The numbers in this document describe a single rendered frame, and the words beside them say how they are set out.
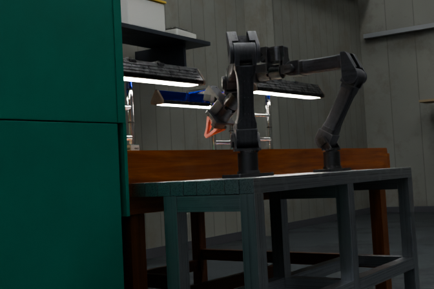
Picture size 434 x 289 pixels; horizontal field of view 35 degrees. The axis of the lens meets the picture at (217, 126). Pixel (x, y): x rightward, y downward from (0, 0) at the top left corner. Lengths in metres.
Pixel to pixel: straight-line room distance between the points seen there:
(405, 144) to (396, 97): 0.68
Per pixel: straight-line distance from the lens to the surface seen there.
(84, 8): 1.91
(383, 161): 3.44
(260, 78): 2.77
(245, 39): 2.16
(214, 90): 2.40
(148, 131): 5.93
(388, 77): 10.06
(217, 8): 7.06
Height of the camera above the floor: 0.69
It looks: 4 degrees up
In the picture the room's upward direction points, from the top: 3 degrees counter-clockwise
